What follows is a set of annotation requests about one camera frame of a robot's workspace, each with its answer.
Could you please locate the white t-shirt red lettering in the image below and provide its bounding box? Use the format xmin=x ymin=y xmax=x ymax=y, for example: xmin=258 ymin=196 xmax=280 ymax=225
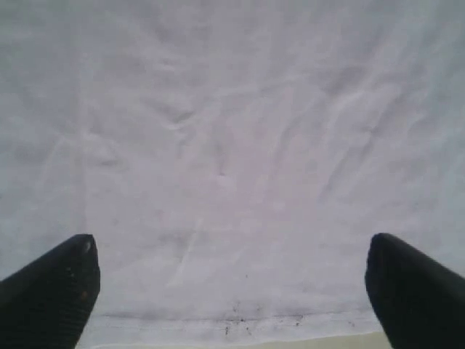
xmin=1 ymin=1 xmax=464 ymax=348

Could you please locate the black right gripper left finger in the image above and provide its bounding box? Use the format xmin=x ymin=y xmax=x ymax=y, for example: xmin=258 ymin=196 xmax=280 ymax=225
xmin=1 ymin=233 xmax=100 ymax=348

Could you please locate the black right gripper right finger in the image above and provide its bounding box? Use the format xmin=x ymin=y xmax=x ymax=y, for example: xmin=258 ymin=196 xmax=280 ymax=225
xmin=365 ymin=233 xmax=464 ymax=349

